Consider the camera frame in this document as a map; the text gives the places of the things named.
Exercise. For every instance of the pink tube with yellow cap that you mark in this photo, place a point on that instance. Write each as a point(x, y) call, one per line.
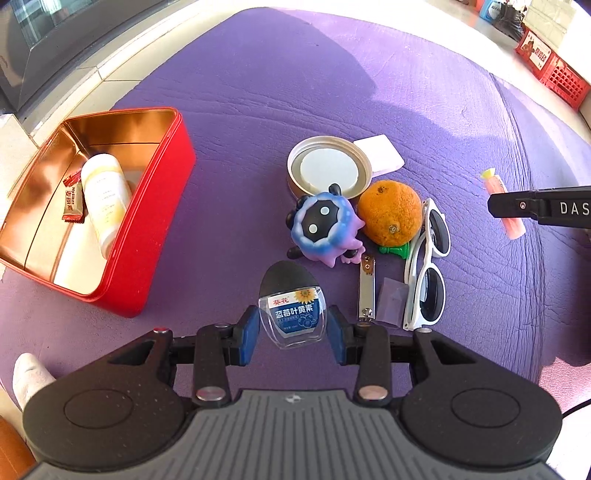
point(496, 187)

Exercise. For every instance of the green plastic toy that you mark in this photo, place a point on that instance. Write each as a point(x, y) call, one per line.
point(397, 250)

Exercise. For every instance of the clear bottle with black cap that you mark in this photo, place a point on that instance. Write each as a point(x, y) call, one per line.
point(291, 314)

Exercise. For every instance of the white square pad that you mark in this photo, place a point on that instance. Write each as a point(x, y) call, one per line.
point(381, 152)

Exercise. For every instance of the white sunglasses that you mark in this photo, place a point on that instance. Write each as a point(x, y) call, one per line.
point(431, 286)

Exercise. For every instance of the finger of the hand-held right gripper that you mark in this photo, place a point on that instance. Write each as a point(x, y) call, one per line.
point(512, 205)

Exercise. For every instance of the dark window frame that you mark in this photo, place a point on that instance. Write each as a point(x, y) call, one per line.
point(37, 50)

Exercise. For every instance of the silver nail clipper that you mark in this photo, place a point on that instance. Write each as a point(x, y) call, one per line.
point(366, 290)

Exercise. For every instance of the red plastic crate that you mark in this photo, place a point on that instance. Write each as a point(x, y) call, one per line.
point(533, 48)
point(565, 81)

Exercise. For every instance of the white and yellow bottle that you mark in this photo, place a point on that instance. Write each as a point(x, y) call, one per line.
point(105, 198)

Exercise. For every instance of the blue box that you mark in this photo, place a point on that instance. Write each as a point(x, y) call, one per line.
point(489, 8)

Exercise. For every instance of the orange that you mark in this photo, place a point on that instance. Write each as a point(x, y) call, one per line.
point(390, 210)

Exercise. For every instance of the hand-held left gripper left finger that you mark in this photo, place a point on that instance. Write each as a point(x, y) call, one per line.
point(248, 336)

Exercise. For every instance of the person's foot in white sock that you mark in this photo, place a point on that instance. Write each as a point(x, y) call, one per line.
point(32, 378)

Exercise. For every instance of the dark shoes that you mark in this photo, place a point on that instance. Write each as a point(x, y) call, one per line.
point(510, 21)

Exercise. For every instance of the red snack packet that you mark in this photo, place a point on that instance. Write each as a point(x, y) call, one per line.
point(74, 203)
point(73, 177)

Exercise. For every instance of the small purple translucent square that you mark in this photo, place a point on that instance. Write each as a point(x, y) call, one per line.
point(391, 302)

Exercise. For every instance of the red tin box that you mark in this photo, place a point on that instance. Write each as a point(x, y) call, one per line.
point(152, 217)

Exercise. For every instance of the blue and purple toy figure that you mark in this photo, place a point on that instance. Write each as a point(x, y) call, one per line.
point(323, 226)

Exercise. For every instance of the purple mat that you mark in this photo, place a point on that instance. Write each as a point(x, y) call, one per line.
point(295, 92)

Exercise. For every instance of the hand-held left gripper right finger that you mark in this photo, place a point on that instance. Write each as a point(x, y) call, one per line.
point(337, 338)

